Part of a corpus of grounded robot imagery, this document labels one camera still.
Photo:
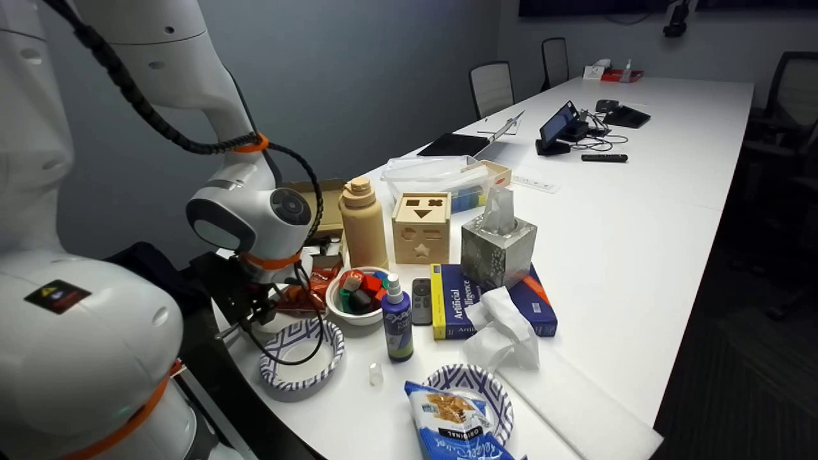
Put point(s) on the black pouch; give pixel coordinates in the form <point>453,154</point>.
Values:
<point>626,115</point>

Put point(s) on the wooden shape sorter box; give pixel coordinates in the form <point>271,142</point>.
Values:
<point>423,232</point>

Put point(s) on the tan water bottle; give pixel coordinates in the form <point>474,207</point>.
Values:
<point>364,230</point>

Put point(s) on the crumpled white tissue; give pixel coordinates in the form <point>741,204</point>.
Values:
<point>501,334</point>

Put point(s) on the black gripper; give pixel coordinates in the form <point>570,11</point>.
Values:
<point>266,294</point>

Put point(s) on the blue and yellow book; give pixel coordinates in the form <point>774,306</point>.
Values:
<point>451,310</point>

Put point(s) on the small white box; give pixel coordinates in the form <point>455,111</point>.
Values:
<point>597,70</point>

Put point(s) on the black cylinder block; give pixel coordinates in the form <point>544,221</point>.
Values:
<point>361,299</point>

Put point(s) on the grey tissue box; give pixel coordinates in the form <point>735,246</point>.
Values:
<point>498,250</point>

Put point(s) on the tablet on stand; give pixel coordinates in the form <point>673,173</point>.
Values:
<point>557,122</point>

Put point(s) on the grey remote control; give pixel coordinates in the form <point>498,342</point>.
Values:
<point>423,303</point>

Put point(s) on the white paper sheet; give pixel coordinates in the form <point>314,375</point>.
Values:
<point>577,410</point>

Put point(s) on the black marker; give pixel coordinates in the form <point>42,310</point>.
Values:
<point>604,157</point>

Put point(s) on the clear plastic container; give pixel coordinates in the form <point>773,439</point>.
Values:
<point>424,173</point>

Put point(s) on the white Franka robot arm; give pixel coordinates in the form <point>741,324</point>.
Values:
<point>84,341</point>

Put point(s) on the small red item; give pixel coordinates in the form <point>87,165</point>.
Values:
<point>621,75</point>

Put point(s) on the white bowl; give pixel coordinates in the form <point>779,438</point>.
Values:
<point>341,319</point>

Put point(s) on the blue pretzel snack bag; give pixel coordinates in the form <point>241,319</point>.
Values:
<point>451,424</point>

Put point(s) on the red Doritos chip bag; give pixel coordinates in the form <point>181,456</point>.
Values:
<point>321,283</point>

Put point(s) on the grey office chair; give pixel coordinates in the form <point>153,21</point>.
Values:
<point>556,58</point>
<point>490,84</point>

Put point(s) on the spray bottle with blue label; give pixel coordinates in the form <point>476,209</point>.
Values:
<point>397,327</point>

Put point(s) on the dark office chair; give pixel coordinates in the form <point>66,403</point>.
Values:
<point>787,103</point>

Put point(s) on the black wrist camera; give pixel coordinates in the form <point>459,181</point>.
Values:
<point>218,271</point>

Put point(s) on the blue patterned paper plate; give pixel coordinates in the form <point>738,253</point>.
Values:
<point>493,392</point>
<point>294,379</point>

